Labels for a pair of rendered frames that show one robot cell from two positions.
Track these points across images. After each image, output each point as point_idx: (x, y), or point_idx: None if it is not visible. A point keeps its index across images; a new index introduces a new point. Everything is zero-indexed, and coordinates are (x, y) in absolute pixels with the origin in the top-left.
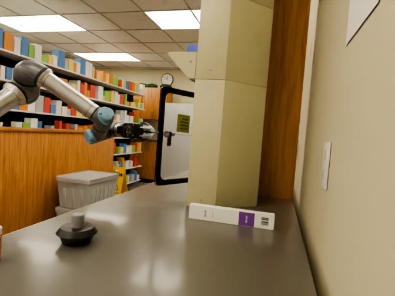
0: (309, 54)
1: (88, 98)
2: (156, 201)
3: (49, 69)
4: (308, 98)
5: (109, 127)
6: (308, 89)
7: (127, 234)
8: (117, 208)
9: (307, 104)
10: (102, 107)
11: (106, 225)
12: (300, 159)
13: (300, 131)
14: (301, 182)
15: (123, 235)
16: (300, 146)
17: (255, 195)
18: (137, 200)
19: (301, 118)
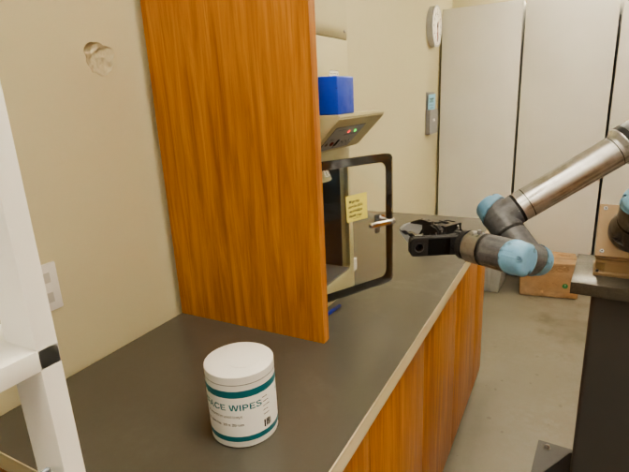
0: (76, 62)
1: (532, 182)
2: (387, 289)
3: (608, 131)
4: (153, 159)
5: (490, 232)
6: (138, 142)
7: (401, 254)
8: (423, 276)
9: (145, 168)
10: (499, 194)
11: (418, 258)
12: (129, 272)
13: (61, 236)
14: (173, 285)
15: (403, 253)
16: (89, 262)
17: None
18: (410, 289)
19: (37, 211)
